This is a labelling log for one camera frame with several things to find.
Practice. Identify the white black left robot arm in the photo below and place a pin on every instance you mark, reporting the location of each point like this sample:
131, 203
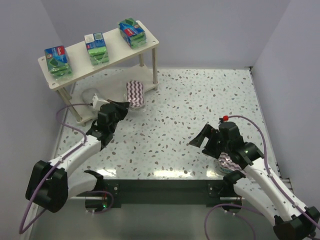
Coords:
50, 185

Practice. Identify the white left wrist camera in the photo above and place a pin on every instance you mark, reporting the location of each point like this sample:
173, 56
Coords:
98, 101

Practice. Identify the Vileda pack with red logo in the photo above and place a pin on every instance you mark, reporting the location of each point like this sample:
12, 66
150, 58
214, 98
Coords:
132, 33

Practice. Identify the beige two-tier wooden shelf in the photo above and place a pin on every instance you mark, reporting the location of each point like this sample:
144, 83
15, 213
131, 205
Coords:
85, 75

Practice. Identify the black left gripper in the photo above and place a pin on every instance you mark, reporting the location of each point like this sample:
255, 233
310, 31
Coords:
116, 111

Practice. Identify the Vileda pack with barcode label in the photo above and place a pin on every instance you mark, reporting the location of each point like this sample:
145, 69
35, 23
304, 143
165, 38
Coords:
96, 48

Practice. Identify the silver mesh scourer pack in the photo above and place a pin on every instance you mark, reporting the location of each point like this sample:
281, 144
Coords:
88, 94

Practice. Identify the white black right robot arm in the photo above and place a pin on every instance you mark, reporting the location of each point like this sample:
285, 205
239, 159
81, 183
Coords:
290, 218

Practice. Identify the pink brown wavy sponge pack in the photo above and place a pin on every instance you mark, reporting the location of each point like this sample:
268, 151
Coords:
135, 94

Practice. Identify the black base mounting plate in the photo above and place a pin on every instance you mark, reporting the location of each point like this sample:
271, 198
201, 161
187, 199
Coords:
169, 192

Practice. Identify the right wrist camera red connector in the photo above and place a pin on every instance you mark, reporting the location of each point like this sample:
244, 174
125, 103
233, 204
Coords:
223, 119

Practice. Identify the large blue Vileda sponge pack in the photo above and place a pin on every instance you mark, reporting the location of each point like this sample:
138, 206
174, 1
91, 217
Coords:
57, 61

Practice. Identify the small pink wavy sponge pack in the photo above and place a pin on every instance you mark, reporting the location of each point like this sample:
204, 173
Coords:
226, 165

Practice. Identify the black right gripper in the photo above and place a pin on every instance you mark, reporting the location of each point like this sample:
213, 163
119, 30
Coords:
210, 139

